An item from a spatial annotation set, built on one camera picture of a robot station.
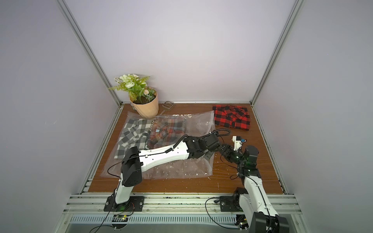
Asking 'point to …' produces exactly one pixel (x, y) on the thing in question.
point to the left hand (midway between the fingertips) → (211, 150)
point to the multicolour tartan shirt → (165, 131)
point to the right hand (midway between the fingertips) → (219, 143)
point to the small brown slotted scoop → (167, 106)
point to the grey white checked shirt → (134, 134)
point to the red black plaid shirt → (232, 116)
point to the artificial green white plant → (136, 86)
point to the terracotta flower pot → (147, 110)
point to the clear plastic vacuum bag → (198, 122)
